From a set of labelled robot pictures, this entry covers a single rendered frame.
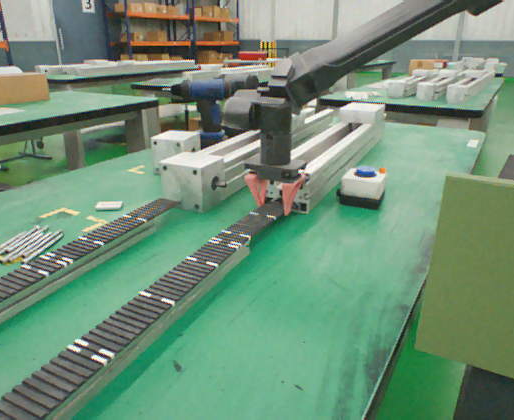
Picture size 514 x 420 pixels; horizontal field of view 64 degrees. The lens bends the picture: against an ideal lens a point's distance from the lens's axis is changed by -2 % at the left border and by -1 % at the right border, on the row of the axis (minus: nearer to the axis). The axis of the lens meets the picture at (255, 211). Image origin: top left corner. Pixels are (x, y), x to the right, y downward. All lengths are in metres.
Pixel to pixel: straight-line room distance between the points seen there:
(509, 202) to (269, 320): 0.29
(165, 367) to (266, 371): 0.11
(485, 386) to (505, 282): 0.14
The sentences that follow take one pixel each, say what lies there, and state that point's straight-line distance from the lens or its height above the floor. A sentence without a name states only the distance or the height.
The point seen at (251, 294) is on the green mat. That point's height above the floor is 0.78.
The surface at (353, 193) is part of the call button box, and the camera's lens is 0.89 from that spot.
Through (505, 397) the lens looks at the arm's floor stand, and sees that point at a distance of 0.57.
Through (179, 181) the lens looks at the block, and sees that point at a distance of 0.85.
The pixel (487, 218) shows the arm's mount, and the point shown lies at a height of 0.95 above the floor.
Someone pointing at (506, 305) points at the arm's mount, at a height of 0.86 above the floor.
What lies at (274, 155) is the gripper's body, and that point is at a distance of 0.74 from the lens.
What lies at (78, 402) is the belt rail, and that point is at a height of 0.79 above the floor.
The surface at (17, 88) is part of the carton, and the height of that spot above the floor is 0.86.
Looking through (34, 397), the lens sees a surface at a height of 0.81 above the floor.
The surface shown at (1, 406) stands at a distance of 0.44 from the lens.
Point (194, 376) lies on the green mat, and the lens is 0.47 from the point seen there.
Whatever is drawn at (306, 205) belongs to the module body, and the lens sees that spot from 0.87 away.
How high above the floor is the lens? 1.10
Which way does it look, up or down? 22 degrees down
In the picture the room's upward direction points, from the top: straight up
